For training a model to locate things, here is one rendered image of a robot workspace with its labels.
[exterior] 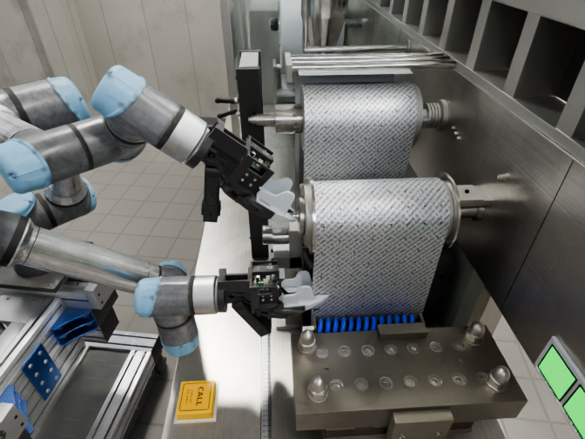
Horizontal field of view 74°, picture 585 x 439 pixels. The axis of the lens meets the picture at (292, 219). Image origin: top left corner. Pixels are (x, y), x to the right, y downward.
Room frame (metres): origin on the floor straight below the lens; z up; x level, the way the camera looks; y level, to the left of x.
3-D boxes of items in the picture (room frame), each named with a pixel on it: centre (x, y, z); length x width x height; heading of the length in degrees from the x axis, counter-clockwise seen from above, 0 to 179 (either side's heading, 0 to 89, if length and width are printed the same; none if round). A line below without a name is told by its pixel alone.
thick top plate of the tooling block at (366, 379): (0.41, -0.20, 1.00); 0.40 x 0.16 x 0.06; 93
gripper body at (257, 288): (0.52, 0.08, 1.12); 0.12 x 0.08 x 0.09; 93
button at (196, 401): (0.41, 0.19, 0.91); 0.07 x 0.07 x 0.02; 3
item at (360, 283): (0.53, -0.16, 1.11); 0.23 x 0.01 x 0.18; 93
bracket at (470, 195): (0.60, -0.33, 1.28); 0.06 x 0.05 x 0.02; 93
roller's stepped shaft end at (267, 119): (0.83, 0.07, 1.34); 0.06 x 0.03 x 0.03; 93
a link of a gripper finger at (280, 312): (0.50, 0.02, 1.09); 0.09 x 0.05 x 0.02; 92
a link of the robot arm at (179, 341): (0.53, 0.24, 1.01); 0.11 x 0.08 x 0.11; 19
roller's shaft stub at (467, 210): (0.60, -0.32, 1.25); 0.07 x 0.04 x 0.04; 93
